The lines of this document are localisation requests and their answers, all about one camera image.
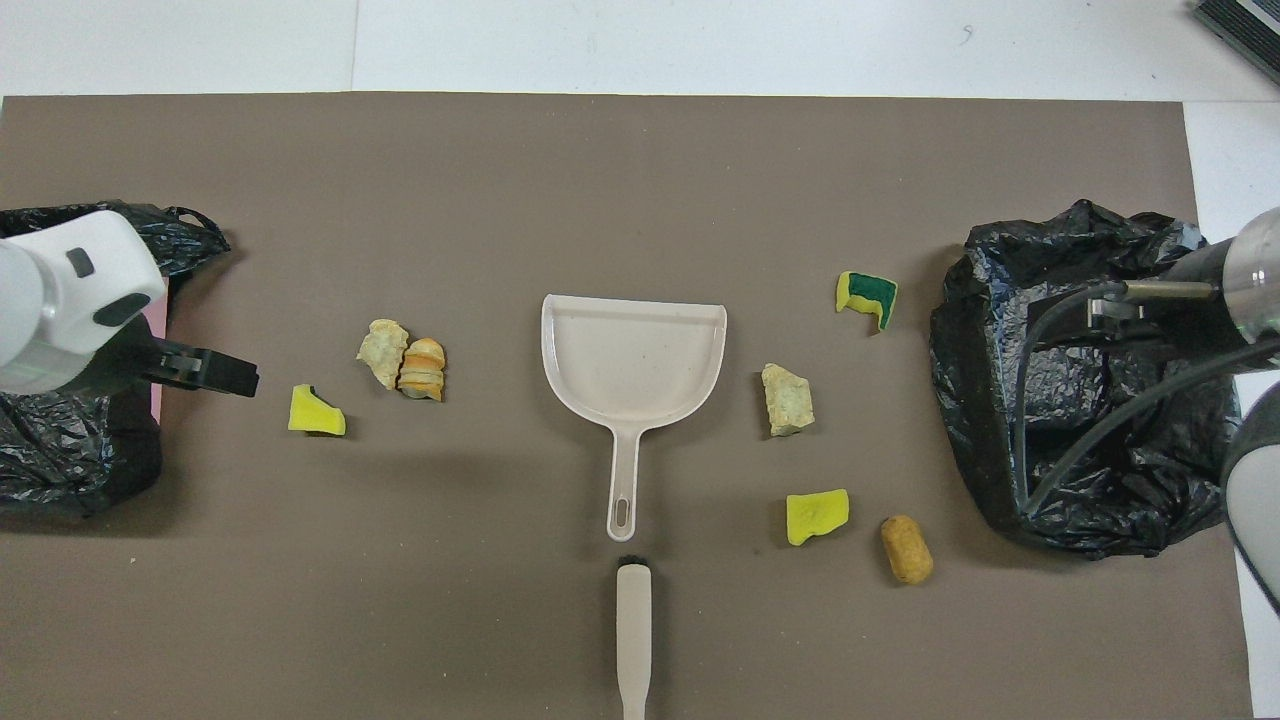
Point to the small yellow sponge piece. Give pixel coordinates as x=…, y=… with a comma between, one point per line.
x=315, y=412

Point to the pink bin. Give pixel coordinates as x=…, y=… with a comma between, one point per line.
x=157, y=405

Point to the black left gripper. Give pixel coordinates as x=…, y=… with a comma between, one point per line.
x=120, y=360

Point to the crumpled black trash bag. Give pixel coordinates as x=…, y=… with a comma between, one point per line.
x=60, y=450

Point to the pale bread chunk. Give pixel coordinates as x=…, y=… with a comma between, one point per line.
x=788, y=400
x=383, y=352

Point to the yellow and green sponge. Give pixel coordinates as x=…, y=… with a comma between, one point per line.
x=868, y=295

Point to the orange toy croissant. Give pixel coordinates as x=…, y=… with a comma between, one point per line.
x=423, y=370

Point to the open black trash bag bin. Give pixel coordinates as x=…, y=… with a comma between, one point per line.
x=980, y=400

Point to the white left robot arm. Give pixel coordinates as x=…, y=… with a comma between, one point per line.
x=60, y=300

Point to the beige hand brush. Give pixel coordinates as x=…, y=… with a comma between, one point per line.
x=633, y=620

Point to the brown bread roll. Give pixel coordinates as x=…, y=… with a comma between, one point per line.
x=906, y=550

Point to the brown table mat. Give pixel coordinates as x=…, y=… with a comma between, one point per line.
x=600, y=180

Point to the dark ribbed device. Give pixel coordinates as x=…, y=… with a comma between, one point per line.
x=1245, y=22

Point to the beige plastic dustpan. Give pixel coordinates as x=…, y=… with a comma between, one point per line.
x=630, y=360

